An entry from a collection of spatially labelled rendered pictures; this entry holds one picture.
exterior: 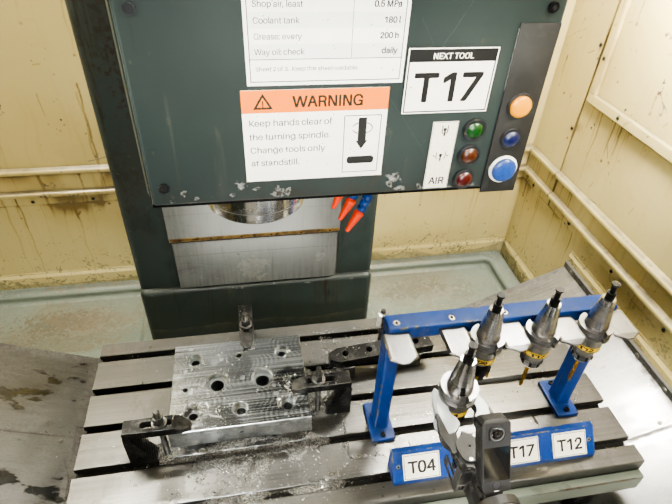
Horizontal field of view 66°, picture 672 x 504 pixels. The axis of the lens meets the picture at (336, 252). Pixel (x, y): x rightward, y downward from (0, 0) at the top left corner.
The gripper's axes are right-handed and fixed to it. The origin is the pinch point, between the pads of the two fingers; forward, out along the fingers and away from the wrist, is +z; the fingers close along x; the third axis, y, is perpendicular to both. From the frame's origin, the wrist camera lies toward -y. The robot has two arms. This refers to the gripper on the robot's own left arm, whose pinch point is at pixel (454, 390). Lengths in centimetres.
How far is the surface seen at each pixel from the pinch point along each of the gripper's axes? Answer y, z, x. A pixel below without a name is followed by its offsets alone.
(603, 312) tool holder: -7.3, 7.8, 30.3
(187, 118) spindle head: -50, 2, -38
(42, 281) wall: 58, 103, -107
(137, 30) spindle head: -58, 3, -42
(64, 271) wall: 55, 103, -99
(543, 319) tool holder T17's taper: -6.5, 8.2, 18.8
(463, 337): -1.8, 9.8, 5.0
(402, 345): -1.6, 9.5, -6.8
